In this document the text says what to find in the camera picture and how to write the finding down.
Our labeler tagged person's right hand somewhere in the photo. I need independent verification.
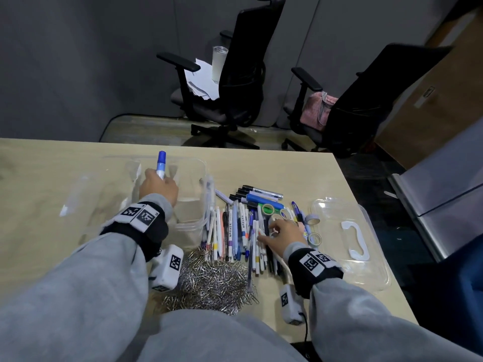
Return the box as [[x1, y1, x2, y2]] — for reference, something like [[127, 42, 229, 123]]
[[257, 218, 306, 257]]

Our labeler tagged person's left hand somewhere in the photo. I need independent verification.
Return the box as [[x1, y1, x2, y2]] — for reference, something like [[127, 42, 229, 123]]
[[139, 168, 179, 206]]

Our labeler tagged person's left forearm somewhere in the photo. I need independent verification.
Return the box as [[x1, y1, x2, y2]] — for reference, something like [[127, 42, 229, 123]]
[[0, 194, 174, 362]]

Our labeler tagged person's right forearm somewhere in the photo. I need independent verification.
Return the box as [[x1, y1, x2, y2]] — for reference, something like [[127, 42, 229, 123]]
[[283, 243, 483, 362]]

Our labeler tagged pile of pens and markers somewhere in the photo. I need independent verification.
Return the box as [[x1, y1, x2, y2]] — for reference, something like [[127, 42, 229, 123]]
[[200, 185, 307, 291]]

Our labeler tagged clear plastic storage box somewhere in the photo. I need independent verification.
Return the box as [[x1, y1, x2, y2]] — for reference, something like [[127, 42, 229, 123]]
[[60, 154, 213, 250]]

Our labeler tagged black left wrist band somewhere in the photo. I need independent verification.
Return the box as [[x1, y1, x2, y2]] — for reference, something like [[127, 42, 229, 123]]
[[100, 201, 170, 262]]

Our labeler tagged black wrist band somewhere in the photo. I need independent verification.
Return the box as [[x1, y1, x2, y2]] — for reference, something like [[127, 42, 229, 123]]
[[288, 248, 344, 299], [100, 201, 170, 262]]

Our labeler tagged black right wrist band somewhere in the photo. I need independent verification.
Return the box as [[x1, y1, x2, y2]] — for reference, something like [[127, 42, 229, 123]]
[[288, 248, 344, 299]]

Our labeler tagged pile of silver paper clips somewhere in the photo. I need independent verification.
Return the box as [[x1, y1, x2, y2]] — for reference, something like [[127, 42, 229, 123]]
[[162, 248, 260, 316]]

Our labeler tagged stack of white papers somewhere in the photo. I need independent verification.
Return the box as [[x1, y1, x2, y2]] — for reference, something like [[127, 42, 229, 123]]
[[184, 58, 221, 101]]

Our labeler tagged grey sweatshirt body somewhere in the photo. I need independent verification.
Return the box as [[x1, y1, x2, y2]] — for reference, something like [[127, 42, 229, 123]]
[[128, 309, 307, 362]]

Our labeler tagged clear drinking tumbler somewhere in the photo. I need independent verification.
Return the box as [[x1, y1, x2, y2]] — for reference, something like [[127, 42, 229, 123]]
[[211, 46, 229, 83]]

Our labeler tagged black office chair with headrest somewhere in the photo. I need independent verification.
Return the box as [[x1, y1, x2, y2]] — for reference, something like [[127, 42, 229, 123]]
[[156, 0, 287, 150]]

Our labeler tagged pink bag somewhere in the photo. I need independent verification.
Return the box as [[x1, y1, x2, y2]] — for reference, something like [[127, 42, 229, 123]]
[[300, 91, 339, 132]]

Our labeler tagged grey metal bench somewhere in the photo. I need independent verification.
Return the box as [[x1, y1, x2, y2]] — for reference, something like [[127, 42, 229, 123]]
[[388, 116, 483, 263]]

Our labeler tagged blue seat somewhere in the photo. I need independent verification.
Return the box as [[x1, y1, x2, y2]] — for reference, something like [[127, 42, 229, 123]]
[[407, 234, 483, 353]]

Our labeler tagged white camera cord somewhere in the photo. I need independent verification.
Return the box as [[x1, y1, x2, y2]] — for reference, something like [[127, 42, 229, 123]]
[[271, 252, 294, 287]]

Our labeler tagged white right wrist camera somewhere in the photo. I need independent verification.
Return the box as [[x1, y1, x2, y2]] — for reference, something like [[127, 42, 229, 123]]
[[279, 284, 306, 326]]

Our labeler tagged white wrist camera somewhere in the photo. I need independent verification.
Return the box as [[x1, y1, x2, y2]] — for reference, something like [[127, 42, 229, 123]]
[[279, 284, 306, 326], [149, 244, 185, 292]]

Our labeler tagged clear lid with white handle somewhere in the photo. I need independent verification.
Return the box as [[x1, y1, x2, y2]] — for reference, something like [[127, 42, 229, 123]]
[[310, 197, 392, 293]]

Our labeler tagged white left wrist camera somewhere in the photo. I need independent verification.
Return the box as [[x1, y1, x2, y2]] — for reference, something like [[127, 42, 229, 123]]
[[149, 244, 185, 292]]

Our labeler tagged black camera cable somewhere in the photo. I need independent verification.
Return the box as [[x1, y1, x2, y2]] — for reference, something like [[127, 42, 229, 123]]
[[299, 312, 310, 345]]

